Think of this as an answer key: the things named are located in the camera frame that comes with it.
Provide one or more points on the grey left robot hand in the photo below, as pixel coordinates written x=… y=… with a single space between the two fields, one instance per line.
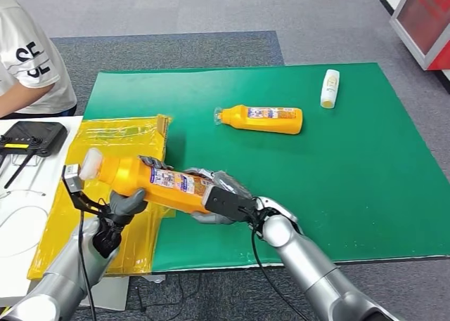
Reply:
x=124 y=205

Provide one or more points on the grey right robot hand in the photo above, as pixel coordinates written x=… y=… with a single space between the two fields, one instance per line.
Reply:
x=228 y=181

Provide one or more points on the orange bottle with white cap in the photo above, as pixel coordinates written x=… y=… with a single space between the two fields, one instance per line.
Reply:
x=134 y=179

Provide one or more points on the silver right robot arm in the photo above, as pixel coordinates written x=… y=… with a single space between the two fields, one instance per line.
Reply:
x=316 y=272

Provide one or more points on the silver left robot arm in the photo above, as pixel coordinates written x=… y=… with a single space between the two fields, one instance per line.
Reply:
x=60 y=277

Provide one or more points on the person's forearm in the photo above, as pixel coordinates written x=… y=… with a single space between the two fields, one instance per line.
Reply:
x=17 y=100

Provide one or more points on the orange bottle with clear cap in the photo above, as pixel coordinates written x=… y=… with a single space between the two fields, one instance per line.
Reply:
x=267 y=125

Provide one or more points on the small white bottle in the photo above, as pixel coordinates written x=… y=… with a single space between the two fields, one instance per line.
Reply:
x=330 y=88

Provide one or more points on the black router with antennas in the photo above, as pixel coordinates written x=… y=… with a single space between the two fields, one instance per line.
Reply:
x=42 y=135

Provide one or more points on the white board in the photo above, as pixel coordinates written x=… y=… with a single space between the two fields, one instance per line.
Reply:
x=21 y=235

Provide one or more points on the green mat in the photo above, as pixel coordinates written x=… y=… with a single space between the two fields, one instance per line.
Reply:
x=351 y=170

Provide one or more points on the person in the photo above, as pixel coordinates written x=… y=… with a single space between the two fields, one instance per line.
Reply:
x=21 y=30

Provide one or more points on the red and white cabinet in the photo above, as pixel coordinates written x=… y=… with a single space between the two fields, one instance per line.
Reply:
x=421 y=16

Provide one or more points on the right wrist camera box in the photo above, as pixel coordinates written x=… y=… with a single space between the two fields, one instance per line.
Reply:
x=228 y=203

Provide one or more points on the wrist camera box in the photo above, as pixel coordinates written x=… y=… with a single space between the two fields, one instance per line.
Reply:
x=228 y=203
x=72 y=177

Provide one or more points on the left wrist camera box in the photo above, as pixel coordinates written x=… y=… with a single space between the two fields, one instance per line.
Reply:
x=72 y=177

